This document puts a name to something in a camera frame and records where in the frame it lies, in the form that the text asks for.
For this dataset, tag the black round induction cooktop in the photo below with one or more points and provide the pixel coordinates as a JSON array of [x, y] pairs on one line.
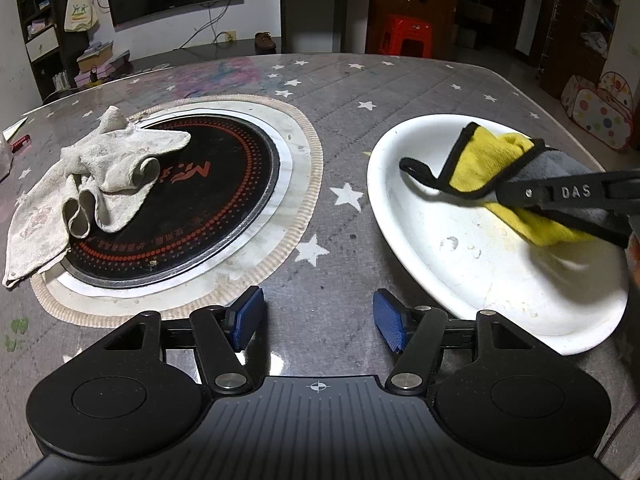
[[200, 210], [295, 160]]

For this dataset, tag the grey and yellow microfibre cloth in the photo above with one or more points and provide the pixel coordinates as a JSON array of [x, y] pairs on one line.
[[480, 170]]

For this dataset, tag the dark wooden door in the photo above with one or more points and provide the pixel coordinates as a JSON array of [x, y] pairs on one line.
[[527, 10]]

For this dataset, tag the black glass-door cabinet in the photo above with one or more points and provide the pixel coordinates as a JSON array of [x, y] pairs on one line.
[[312, 20]]

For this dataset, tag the red plastic stool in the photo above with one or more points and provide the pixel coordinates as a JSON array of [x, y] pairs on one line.
[[405, 32]]

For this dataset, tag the dark open bookshelf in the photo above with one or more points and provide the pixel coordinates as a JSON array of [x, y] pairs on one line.
[[40, 25]]

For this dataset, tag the brown shoe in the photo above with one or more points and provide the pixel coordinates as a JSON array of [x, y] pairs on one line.
[[265, 41]]

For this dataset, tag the brown cluttered shelf unit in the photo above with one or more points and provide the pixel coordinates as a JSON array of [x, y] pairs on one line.
[[600, 20]]

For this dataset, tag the dirty white rag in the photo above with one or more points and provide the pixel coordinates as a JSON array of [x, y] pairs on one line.
[[115, 160]]

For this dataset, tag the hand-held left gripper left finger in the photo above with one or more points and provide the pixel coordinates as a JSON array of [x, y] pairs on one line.
[[247, 317]]

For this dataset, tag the stack of books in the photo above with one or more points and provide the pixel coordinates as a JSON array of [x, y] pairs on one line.
[[100, 62]]

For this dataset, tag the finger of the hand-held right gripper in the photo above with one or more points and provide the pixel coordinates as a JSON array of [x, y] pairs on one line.
[[590, 227], [550, 192]]

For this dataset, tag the grey star-print table cover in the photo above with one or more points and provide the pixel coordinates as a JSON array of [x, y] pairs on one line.
[[340, 135]]

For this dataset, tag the polka-dot play tent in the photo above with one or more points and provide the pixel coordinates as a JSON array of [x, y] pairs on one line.
[[597, 115]]

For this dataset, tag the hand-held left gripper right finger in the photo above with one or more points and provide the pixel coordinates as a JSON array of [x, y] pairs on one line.
[[390, 322]]

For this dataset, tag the wall power socket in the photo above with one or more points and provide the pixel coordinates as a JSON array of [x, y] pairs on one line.
[[229, 36]]

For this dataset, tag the white round plate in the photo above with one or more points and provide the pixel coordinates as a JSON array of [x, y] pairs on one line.
[[475, 280]]

